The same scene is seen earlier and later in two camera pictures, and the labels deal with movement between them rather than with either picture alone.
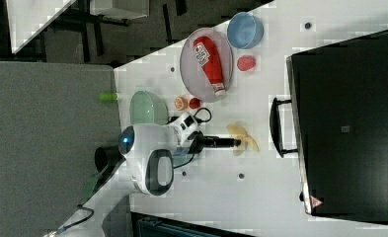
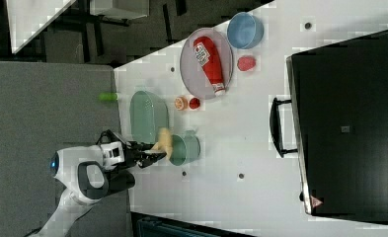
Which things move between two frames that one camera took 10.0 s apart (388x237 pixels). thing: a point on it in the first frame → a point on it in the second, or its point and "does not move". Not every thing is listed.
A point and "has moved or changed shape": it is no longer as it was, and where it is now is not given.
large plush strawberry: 246,62 does not move
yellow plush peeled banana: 238,132 has moved or changed shape
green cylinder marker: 108,96 does not move
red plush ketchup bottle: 209,63 does not move
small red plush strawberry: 194,103 does not move
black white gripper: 187,131 → 116,152
